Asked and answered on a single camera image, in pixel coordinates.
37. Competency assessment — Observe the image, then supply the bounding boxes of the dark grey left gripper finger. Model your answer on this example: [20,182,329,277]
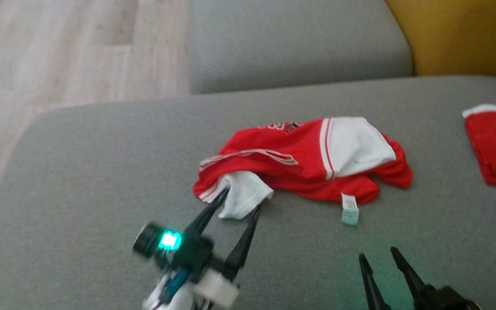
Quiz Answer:
[186,188,230,239]
[223,207,261,280]

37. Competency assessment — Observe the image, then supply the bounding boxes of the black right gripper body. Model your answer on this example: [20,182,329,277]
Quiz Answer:
[418,286,483,310]

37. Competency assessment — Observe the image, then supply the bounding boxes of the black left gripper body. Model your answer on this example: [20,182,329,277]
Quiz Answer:
[133,222,228,281]

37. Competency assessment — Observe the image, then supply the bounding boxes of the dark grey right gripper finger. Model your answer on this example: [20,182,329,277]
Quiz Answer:
[391,247,429,302]
[359,253,391,310]

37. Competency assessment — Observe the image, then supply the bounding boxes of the red and white jersey garment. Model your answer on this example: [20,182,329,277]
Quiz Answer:
[193,116,414,226]

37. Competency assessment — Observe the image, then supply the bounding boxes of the large grey sofa seat cushion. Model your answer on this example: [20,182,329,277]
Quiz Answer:
[0,75,496,310]

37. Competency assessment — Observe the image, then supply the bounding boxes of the yellow sofa backrest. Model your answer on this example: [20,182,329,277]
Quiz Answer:
[384,0,496,87]

